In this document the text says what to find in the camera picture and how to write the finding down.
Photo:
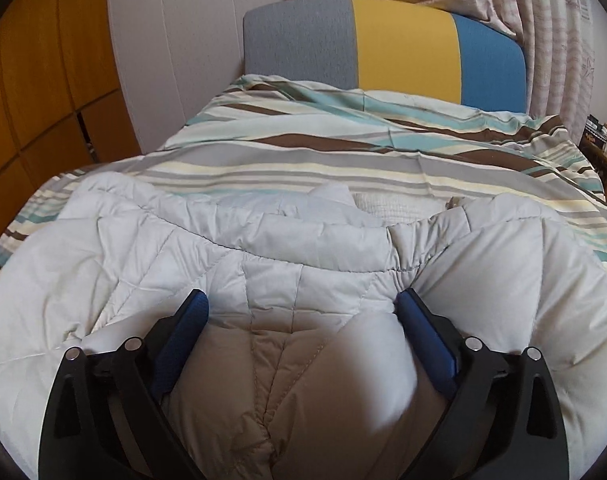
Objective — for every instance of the light grey quilted jacket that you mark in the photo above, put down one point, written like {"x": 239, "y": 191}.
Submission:
{"x": 303, "y": 245}

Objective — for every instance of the wooden wardrobe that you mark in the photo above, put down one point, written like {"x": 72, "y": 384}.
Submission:
{"x": 33, "y": 85}

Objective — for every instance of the grey yellow blue headboard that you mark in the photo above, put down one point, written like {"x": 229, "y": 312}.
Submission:
{"x": 403, "y": 45}

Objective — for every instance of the striped bed cover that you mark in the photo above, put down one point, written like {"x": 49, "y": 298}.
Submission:
{"x": 333, "y": 160}

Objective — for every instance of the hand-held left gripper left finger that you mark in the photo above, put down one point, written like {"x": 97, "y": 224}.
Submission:
{"x": 183, "y": 335}

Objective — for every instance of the round black white tin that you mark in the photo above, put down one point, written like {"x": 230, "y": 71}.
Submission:
{"x": 597, "y": 135}

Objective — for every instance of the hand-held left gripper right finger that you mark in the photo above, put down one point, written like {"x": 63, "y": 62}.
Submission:
{"x": 428, "y": 340}

